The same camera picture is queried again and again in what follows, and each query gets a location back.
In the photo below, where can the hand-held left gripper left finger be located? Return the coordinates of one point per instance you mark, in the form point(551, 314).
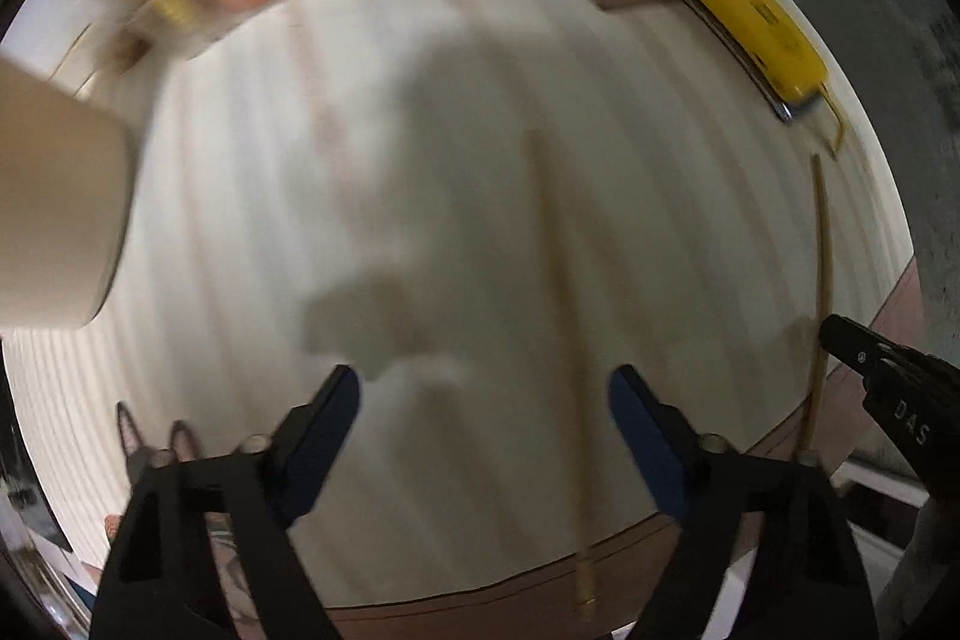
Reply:
point(322, 437)

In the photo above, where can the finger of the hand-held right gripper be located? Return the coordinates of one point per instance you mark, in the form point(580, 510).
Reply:
point(907, 400)

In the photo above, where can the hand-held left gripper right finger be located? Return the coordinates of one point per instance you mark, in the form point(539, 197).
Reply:
point(645, 437)

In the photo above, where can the light wooden chopstick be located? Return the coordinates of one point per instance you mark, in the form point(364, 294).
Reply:
point(825, 250)
point(559, 280)

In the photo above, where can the beige chopstick holder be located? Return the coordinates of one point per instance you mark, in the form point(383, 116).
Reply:
point(52, 197)

